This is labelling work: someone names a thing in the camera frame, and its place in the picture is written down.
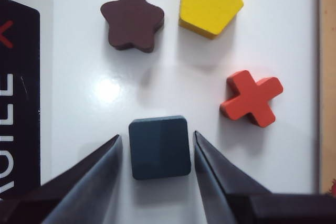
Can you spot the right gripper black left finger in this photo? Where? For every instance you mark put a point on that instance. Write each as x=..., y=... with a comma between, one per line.
x=92, y=179

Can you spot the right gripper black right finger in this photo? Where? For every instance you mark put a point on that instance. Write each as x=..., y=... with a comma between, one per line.
x=220, y=190

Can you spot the dark blue square block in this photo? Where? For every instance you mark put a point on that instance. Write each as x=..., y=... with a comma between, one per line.
x=160, y=148

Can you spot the orange cross block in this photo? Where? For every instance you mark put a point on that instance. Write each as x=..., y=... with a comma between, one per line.
x=252, y=98

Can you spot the black plate with white letters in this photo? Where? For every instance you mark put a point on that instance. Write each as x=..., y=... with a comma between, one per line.
x=19, y=103

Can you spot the brown star block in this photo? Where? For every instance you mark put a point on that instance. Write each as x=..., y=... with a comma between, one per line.
x=132, y=19

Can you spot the yellow pentagon block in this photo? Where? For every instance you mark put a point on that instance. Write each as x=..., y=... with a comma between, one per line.
x=210, y=3

